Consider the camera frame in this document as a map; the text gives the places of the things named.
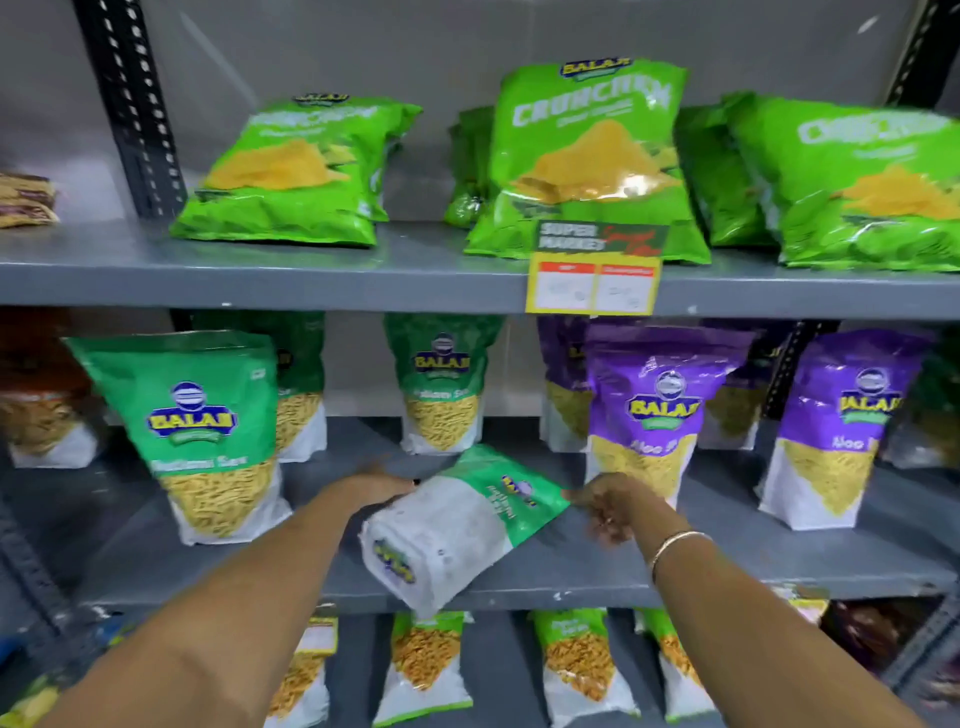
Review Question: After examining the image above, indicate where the small lime-topped snack bag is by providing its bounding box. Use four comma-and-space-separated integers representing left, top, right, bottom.
530, 607, 643, 728
262, 605, 340, 728
635, 607, 719, 724
371, 609, 475, 728

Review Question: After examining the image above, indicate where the silver bangle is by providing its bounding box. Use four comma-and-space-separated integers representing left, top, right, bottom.
647, 529, 715, 585

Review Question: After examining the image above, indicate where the person's right hand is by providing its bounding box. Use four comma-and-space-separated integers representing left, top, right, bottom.
562, 470, 682, 554

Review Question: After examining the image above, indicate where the person's left hand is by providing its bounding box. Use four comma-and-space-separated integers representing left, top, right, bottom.
323, 463, 416, 526

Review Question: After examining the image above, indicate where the grey metal shelf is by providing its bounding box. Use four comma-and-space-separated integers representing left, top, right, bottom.
0, 0, 960, 728
879, 588, 960, 710
0, 217, 114, 676

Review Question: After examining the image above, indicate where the person's right forearm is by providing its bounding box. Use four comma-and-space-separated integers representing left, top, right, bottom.
649, 533, 931, 728

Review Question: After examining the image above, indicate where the person's left forearm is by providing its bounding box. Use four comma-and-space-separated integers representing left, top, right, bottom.
37, 483, 369, 728

